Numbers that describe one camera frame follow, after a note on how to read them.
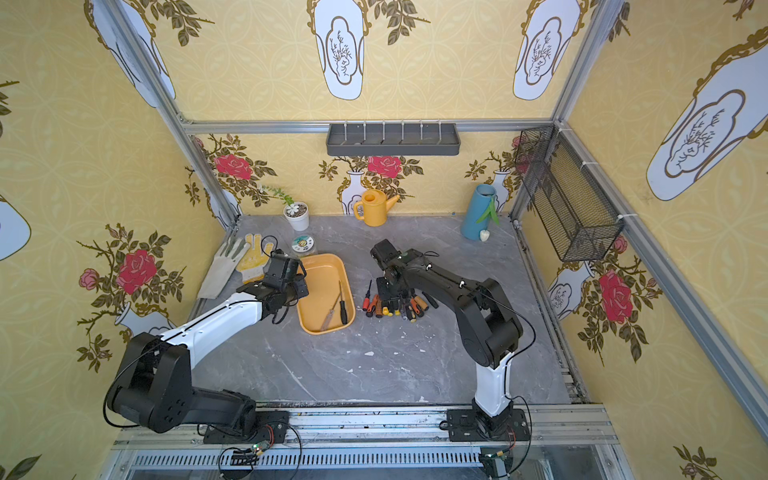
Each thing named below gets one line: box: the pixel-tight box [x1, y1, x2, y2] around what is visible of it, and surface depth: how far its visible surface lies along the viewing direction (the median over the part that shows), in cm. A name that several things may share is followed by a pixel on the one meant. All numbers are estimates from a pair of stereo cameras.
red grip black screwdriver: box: [362, 279, 372, 311], surface depth 99 cm
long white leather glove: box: [197, 238, 250, 299], surface depth 108 cm
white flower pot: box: [283, 202, 309, 231], surface depth 115 cm
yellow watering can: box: [353, 189, 401, 227], surface depth 117 cm
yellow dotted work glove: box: [236, 233, 274, 284], surface depth 108 cm
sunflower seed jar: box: [292, 235, 315, 253], surface depth 105 cm
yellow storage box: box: [297, 253, 356, 335], surface depth 96 cm
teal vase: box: [462, 184, 497, 241], surface depth 108 cm
